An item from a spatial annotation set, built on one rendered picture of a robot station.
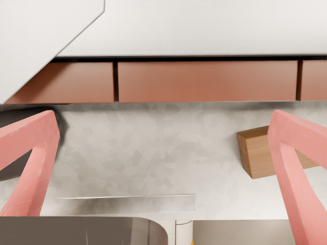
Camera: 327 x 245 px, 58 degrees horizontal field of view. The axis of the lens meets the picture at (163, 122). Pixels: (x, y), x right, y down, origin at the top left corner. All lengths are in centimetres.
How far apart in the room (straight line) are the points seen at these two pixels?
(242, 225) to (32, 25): 115
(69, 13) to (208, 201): 34
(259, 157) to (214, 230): 89
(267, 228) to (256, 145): 94
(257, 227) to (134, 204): 90
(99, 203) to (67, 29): 29
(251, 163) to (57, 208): 30
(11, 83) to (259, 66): 23
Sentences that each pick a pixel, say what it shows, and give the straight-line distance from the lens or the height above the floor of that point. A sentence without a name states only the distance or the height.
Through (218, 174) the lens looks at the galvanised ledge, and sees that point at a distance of 47.
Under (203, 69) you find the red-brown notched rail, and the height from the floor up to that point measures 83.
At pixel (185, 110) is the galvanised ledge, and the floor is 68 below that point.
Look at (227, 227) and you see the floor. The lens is 130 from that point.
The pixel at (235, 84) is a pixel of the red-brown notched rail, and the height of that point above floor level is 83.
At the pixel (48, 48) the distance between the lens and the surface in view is 29.
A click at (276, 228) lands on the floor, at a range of 135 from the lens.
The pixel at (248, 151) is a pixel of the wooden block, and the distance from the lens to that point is 42.
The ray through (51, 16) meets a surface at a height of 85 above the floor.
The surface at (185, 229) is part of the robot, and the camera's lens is 96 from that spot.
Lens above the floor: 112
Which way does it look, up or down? 81 degrees down
